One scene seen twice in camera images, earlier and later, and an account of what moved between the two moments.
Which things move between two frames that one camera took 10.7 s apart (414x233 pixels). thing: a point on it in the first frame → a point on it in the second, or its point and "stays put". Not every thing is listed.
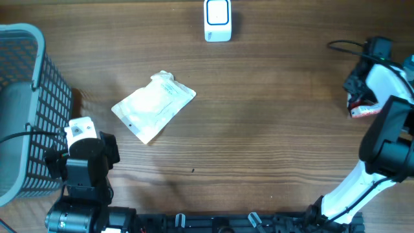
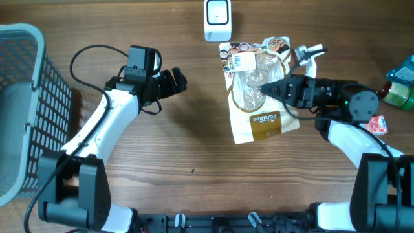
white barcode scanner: (217, 21) stays put
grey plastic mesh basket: (35, 96) stays put
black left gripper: (111, 149) → (170, 88)
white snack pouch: (149, 110) → (254, 114)
